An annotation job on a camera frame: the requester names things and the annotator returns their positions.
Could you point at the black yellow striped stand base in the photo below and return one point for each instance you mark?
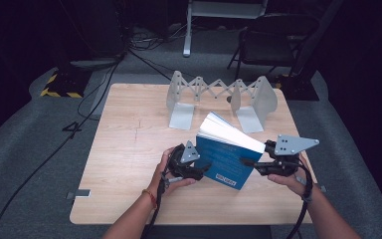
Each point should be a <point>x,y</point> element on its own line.
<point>66,84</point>

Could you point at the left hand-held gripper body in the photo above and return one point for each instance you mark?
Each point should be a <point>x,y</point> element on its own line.
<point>179,162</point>

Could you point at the person's left hand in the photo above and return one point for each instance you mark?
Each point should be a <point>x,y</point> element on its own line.
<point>159,181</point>

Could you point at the white expandable bookend rack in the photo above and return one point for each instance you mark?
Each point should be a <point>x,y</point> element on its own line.
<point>260,99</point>

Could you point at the grey tape piece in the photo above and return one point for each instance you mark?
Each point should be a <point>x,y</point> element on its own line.
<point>322,189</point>
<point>79,193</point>

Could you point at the white desk frame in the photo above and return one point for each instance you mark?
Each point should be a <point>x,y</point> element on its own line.
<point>188,30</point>

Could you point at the black metal stand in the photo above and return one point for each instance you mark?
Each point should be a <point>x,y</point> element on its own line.
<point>306,49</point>

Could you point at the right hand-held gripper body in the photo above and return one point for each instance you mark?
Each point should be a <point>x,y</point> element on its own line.
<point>290,146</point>

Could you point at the black folding chair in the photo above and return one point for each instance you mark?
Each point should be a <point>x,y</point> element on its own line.
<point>275,43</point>

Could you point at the blue book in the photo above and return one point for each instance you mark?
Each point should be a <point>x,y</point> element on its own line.
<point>225,159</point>

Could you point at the person's right hand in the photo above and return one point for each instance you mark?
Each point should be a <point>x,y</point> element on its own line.
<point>298,184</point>

